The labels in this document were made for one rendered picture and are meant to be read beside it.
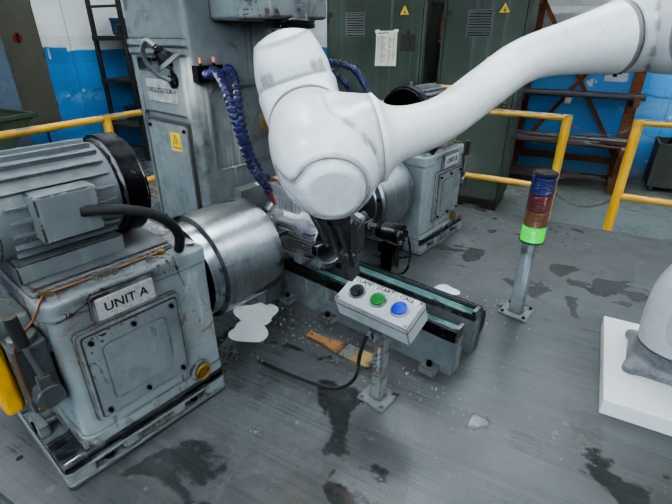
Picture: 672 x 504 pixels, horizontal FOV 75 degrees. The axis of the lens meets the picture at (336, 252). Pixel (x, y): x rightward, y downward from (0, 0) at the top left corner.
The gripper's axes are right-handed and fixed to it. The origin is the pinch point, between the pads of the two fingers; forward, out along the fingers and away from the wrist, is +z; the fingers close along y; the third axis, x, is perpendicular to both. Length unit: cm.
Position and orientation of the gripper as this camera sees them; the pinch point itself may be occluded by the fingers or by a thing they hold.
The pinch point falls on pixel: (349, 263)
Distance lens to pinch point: 83.0
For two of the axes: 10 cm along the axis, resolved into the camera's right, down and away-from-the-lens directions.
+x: -6.0, 6.4, -4.8
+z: 2.3, 7.1, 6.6
